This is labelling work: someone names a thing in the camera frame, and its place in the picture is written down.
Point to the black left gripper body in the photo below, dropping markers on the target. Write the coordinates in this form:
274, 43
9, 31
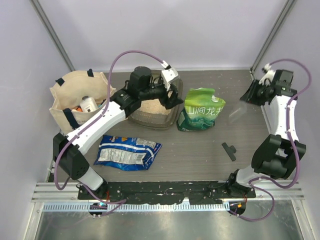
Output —
162, 95

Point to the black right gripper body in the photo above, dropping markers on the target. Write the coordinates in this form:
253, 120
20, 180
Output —
258, 97

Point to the clear plastic scoop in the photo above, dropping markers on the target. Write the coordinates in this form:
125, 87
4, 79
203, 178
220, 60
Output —
239, 110

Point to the green cat litter bag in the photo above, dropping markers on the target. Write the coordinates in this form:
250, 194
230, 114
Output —
200, 110

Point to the black bag clip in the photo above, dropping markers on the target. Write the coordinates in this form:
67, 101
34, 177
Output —
230, 150

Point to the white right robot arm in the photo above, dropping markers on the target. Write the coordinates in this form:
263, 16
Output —
280, 153

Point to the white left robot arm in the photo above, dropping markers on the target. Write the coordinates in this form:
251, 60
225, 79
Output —
69, 151

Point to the translucent grey litter box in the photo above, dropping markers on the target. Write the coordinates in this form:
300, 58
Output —
144, 106

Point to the blue chip bag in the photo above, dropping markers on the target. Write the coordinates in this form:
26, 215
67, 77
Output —
127, 153

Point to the white bottle in tote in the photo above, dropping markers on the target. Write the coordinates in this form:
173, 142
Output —
88, 104

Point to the orange item in tote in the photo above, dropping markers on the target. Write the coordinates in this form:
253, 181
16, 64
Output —
77, 109

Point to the beige canvas tote bag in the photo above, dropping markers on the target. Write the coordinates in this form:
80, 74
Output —
68, 92

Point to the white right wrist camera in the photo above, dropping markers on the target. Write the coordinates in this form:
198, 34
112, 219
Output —
268, 76

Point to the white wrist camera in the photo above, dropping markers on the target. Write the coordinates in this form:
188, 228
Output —
169, 75
268, 76

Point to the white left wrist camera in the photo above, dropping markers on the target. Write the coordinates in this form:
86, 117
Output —
169, 75

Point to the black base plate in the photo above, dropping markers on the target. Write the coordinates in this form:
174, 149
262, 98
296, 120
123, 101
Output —
171, 192

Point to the aluminium front rail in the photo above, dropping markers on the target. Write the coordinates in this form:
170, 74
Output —
75, 198

